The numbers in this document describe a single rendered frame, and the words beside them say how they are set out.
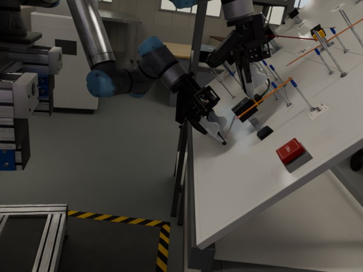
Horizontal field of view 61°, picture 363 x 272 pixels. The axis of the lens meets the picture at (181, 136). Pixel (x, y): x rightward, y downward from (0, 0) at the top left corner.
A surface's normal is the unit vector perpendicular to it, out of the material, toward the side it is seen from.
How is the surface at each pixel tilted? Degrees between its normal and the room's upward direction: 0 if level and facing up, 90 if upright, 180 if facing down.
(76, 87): 90
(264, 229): 0
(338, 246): 0
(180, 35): 90
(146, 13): 90
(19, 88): 90
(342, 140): 48
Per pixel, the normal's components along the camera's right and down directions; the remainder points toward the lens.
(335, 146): -0.65, -0.70
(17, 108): 0.21, 0.40
